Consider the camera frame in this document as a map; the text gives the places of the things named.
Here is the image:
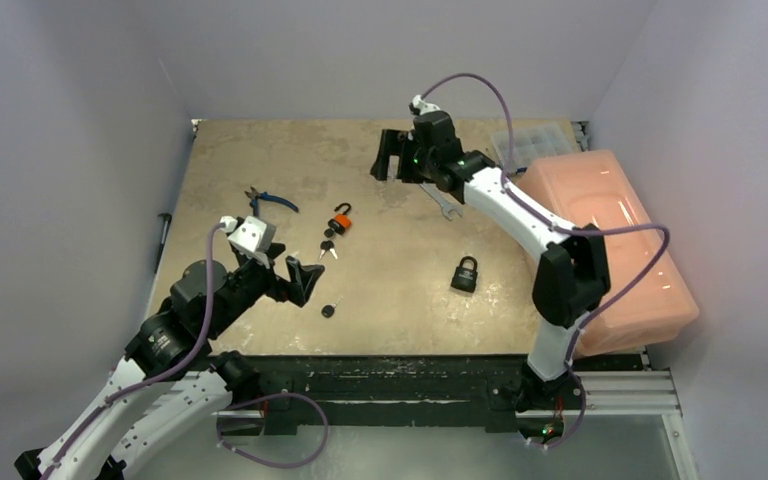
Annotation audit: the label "orange black padlock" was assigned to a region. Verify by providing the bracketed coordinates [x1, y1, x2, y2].
[327, 202, 352, 235]

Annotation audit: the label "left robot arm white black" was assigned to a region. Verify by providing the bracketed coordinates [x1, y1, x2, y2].
[14, 254, 325, 479]

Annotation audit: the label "pink plastic toolbox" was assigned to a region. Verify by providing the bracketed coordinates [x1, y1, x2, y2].
[515, 150, 699, 357]

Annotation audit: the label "black key bunch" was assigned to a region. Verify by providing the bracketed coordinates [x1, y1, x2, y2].
[318, 228, 339, 261]

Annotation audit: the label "blue handle pliers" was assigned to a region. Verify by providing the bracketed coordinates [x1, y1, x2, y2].
[245, 187, 299, 217]

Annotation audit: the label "large silver wrench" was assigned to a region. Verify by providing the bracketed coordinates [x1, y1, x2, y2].
[419, 183, 463, 221]

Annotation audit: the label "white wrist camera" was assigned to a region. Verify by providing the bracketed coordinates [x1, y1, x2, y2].
[219, 215, 276, 269]
[409, 94, 441, 116]

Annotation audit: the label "aluminium frame rail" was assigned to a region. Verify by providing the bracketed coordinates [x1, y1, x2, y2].
[579, 371, 680, 416]

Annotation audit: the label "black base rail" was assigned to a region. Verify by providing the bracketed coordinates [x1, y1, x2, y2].
[211, 354, 650, 435]

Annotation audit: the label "single black key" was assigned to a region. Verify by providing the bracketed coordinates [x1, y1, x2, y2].
[321, 299, 342, 318]

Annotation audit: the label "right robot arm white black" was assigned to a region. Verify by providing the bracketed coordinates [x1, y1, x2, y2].
[370, 111, 611, 407]

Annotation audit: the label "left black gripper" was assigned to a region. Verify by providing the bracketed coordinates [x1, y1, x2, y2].
[207, 242, 323, 335]

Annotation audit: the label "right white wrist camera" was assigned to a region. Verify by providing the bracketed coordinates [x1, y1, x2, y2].
[409, 94, 441, 116]

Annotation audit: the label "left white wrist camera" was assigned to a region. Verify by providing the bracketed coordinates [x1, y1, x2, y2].
[219, 215, 276, 269]

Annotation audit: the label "clear plastic organizer box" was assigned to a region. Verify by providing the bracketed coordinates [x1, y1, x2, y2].
[490, 122, 577, 174]

